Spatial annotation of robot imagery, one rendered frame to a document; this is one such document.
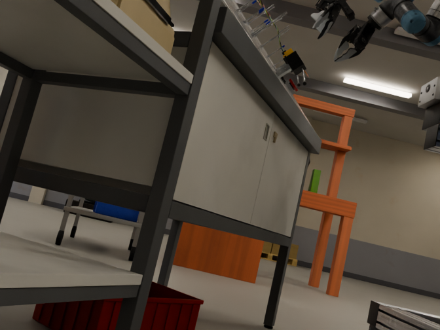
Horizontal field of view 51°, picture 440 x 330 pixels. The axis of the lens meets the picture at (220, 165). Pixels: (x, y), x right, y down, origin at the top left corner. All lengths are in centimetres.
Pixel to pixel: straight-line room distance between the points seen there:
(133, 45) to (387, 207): 1128
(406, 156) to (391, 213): 146
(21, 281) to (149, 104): 57
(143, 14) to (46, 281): 49
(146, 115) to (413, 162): 1138
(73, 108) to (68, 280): 59
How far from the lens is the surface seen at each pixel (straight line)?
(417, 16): 184
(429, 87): 202
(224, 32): 113
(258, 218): 164
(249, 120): 143
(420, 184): 1232
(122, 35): 80
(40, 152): 129
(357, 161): 1178
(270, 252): 1015
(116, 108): 118
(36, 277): 73
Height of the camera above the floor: 36
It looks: 8 degrees up
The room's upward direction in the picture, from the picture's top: 13 degrees clockwise
